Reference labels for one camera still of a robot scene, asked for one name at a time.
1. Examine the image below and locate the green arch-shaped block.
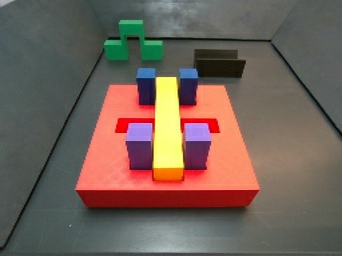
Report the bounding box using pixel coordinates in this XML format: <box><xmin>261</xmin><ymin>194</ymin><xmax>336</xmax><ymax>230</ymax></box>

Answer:
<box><xmin>105</xmin><ymin>20</ymin><xmax>163</xmax><ymax>61</ymax></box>

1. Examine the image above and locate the red base board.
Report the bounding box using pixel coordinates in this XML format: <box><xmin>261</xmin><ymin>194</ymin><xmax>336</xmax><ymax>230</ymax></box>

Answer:
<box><xmin>77</xmin><ymin>85</ymin><xmax>260</xmax><ymax>208</ymax></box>

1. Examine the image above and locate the yellow long bar block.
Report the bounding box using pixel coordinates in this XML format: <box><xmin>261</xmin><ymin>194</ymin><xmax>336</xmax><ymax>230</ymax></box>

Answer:
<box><xmin>153</xmin><ymin>77</ymin><xmax>185</xmax><ymax>181</ymax></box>

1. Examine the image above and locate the purple block right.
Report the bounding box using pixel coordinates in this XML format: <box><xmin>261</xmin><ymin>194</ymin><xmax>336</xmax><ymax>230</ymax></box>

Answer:
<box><xmin>185</xmin><ymin>123</ymin><xmax>211</xmax><ymax>170</ymax></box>

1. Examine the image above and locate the purple block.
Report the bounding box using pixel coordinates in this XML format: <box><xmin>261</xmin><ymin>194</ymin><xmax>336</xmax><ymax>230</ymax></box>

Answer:
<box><xmin>185</xmin><ymin>123</ymin><xmax>211</xmax><ymax>170</ymax></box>
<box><xmin>126</xmin><ymin>123</ymin><xmax>153</xmax><ymax>170</ymax></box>

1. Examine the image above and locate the purple block left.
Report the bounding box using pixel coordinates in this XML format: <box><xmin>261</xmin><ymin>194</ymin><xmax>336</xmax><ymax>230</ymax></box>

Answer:
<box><xmin>126</xmin><ymin>123</ymin><xmax>153</xmax><ymax>170</ymax></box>

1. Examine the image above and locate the blue block right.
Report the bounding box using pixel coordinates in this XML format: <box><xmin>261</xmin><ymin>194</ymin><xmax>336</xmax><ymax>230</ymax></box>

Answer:
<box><xmin>179</xmin><ymin>68</ymin><xmax>199</xmax><ymax>105</ymax></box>

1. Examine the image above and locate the blue block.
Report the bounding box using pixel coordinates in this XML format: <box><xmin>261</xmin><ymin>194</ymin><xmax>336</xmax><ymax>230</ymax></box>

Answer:
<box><xmin>137</xmin><ymin>68</ymin><xmax>157</xmax><ymax>105</ymax></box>
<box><xmin>179</xmin><ymin>68</ymin><xmax>199</xmax><ymax>105</ymax></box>

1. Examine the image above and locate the blue block left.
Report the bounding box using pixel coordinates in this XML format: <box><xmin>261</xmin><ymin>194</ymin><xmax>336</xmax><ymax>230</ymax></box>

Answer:
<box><xmin>137</xmin><ymin>68</ymin><xmax>157</xmax><ymax>105</ymax></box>

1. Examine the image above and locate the black angle bracket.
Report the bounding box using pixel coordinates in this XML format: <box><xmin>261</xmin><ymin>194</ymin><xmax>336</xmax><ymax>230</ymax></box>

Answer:
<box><xmin>194</xmin><ymin>49</ymin><xmax>246</xmax><ymax>78</ymax></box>

